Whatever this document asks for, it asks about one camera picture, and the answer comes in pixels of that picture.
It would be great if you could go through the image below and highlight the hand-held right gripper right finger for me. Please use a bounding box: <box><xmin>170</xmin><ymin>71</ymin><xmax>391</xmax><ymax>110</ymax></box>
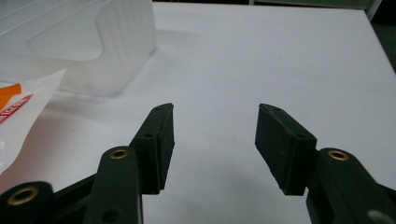
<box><xmin>254</xmin><ymin>103</ymin><xmax>396</xmax><ymax>224</ymax></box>

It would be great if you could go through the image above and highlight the translucent plastic storage box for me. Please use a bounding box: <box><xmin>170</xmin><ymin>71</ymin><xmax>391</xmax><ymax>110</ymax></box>
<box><xmin>0</xmin><ymin>0</ymin><xmax>158</xmax><ymax>98</ymax></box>

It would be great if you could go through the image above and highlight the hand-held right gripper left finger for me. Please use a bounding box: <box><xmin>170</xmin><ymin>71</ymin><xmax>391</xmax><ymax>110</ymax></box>
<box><xmin>83</xmin><ymin>103</ymin><xmax>176</xmax><ymax>224</ymax></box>

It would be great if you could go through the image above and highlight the white packet with orange print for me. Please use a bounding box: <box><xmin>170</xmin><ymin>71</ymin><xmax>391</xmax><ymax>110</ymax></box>
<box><xmin>0</xmin><ymin>68</ymin><xmax>67</xmax><ymax>175</ymax></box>

